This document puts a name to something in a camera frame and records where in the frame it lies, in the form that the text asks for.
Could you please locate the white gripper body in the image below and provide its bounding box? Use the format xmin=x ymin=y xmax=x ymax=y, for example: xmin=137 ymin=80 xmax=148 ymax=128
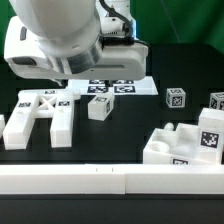
xmin=4 ymin=16 xmax=149 ymax=80

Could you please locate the white chair seat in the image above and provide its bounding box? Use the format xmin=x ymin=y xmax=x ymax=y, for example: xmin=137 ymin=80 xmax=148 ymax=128
xmin=143 ymin=123 xmax=221 ymax=165

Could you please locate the white block left edge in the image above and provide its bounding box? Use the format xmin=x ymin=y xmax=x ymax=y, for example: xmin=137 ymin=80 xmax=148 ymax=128
xmin=0 ymin=114 xmax=5 ymax=139

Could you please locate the marker sheet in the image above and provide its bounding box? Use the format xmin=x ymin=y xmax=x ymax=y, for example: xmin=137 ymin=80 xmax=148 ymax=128
xmin=68 ymin=76 xmax=158 ymax=95

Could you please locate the white tagged cube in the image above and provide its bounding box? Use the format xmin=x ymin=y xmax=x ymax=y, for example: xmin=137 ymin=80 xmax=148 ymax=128
xmin=209 ymin=92 xmax=224 ymax=110
xmin=166 ymin=88 xmax=186 ymax=108

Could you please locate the white tagged cube right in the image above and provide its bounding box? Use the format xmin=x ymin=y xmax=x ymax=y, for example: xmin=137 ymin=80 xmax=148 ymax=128
xmin=209 ymin=92 xmax=224 ymax=110

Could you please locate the white chair back frame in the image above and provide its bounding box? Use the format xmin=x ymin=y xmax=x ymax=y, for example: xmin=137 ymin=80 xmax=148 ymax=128
xmin=3 ymin=88 xmax=81 ymax=150

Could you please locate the white front rail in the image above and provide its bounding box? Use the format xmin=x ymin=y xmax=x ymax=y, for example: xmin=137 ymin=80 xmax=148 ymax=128
xmin=0 ymin=164 xmax=224 ymax=195

